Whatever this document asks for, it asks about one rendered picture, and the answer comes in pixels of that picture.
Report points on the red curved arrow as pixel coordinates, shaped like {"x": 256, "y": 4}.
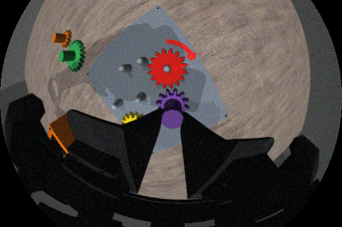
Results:
{"x": 191, "y": 55}

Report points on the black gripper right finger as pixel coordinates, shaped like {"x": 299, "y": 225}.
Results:
{"x": 206, "y": 154}

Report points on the orange gear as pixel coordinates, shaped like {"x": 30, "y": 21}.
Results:
{"x": 64, "y": 39}

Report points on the green gear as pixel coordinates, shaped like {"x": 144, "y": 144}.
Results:
{"x": 74, "y": 55}

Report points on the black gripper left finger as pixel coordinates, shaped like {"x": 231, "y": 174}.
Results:
{"x": 132, "y": 142}

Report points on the yellow gear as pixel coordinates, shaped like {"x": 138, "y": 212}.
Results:
{"x": 128, "y": 117}

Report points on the purple gear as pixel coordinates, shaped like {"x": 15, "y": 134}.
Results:
{"x": 173, "y": 108}

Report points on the red gear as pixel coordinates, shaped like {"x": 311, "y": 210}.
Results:
{"x": 167, "y": 59}

